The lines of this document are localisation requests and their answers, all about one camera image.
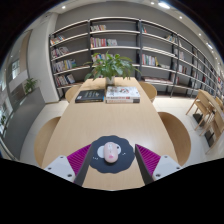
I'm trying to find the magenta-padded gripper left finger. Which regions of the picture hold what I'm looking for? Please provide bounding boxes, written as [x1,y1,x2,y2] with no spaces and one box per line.
[43,143,93,187]

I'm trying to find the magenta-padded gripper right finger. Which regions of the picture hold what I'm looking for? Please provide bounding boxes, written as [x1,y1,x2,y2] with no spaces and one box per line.
[134,143,183,186]

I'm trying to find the pink computer mouse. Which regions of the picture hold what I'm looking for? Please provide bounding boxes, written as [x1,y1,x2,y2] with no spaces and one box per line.
[103,141,120,164]

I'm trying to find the dark cartoon-face mouse pad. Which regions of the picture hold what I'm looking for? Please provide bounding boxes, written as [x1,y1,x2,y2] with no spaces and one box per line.
[88,134,136,174]

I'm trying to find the black book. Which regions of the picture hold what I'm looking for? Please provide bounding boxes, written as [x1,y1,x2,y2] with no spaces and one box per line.
[74,88,106,104]

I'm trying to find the white red-lettered book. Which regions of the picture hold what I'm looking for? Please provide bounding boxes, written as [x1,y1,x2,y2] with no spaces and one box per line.
[105,97,141,105]

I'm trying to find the white illustrated book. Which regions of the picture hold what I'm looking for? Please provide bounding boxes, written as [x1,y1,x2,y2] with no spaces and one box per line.
[105,85,141,100]

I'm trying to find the small green plant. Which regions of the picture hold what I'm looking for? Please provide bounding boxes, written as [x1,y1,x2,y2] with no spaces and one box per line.
[23,77,39,95]

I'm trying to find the green potted plant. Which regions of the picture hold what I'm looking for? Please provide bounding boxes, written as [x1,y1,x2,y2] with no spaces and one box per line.
[83,51,142,86]

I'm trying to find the grey bookshelf unit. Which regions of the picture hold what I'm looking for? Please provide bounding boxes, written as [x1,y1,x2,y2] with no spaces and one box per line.
[48,16,224,100]

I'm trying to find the ceiling lights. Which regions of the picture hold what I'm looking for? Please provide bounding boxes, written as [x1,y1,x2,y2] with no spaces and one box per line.
[60,0,214,51]

